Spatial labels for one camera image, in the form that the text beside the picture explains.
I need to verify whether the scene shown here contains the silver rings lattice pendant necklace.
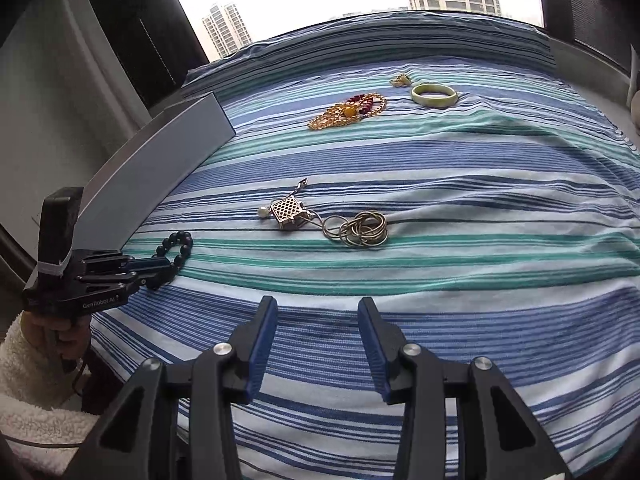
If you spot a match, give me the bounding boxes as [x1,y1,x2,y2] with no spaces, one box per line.
[257,176,390,250]

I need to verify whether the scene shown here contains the white fleece left sleeve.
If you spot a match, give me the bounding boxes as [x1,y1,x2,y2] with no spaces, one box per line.
[1,312,99,478]

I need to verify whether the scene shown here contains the black bead bracelet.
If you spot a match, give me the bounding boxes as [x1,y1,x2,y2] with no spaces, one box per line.
[153,230,196,276]

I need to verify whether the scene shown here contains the white curtain left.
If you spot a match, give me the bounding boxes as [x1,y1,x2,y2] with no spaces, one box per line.
[29,0,154,162]

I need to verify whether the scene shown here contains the amber bead necklace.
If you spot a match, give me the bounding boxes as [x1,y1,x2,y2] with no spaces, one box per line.
[306,91,388,132]

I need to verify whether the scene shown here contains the grey open storage box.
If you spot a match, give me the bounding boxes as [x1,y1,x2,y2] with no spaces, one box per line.
[73,92,234,249]

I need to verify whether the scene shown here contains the blue green striped bedsheet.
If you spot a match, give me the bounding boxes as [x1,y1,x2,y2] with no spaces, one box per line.
[92,13,639,479]

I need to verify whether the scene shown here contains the person's left hand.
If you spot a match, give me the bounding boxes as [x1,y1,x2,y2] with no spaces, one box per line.
[20,311,91,360]

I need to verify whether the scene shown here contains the dark red bead bracelet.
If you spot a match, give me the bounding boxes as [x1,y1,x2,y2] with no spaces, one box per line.
[347,91,381,117]

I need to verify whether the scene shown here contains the beige folded blanket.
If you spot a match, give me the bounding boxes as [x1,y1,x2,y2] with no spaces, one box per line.
[629,90,640,129]

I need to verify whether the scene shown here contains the pale green jade bangle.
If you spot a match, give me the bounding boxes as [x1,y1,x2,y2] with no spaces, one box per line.
[411,82,459,110]

